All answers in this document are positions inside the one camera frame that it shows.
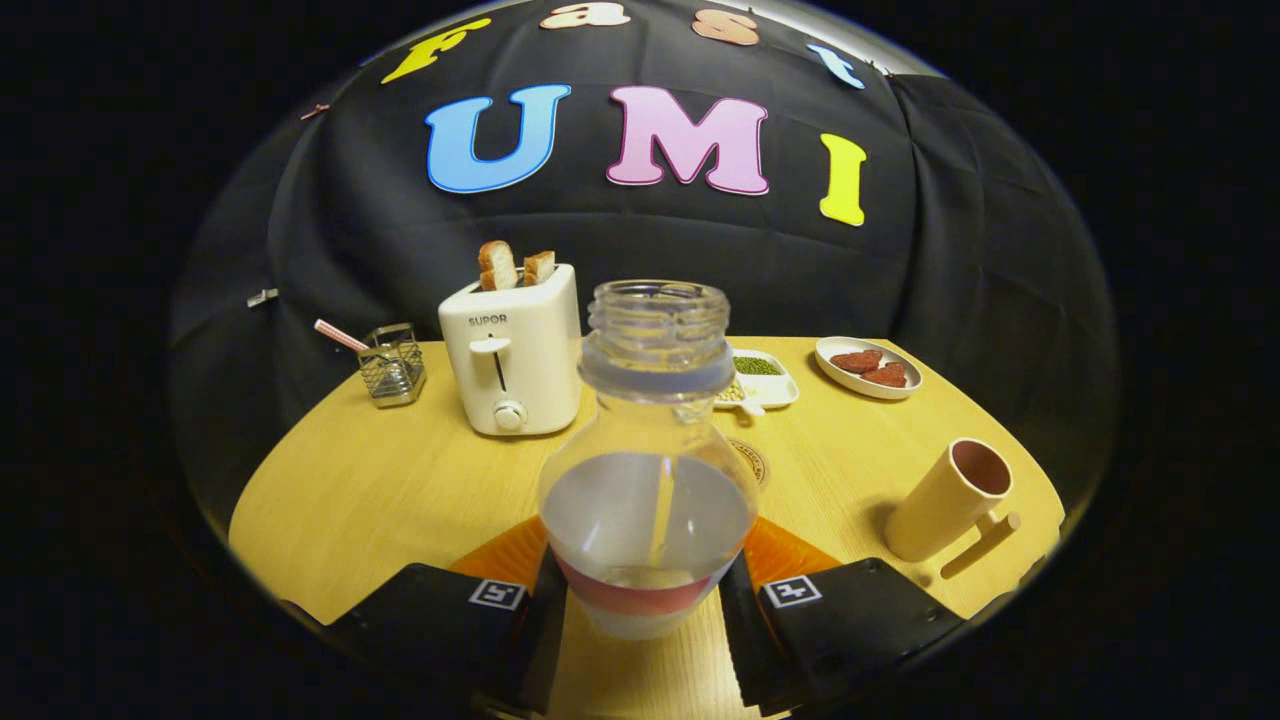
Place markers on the red meat slice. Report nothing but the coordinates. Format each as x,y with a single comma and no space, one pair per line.
856,361
885,376

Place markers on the pink clip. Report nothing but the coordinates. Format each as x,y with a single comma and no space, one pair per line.
315,111

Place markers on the white divided dish with beans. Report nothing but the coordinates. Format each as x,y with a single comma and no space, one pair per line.
775,385

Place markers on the clear juice bottle red label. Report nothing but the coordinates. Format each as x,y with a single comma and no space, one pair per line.
650,500

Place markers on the toast slice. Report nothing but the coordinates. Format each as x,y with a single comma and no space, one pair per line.
497,266
539,268

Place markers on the round cork coaster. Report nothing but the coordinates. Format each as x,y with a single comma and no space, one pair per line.
755,462

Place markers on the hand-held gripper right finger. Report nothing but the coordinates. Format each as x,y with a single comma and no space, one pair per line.
745,640

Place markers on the pink striped straw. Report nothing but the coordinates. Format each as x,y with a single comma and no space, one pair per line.
340,335

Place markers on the silver clip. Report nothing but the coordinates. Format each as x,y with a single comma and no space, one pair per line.
262,297

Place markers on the white toaster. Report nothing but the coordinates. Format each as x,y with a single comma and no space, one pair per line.
530,350

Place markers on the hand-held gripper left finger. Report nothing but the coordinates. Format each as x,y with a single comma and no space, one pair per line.
542,640

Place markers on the white oval plate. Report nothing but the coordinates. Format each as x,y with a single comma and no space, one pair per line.
838,385

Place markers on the beige cup pink inside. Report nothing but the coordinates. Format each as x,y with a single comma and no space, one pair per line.
935,505

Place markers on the wooden table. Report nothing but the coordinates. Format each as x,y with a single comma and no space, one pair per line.
380,500

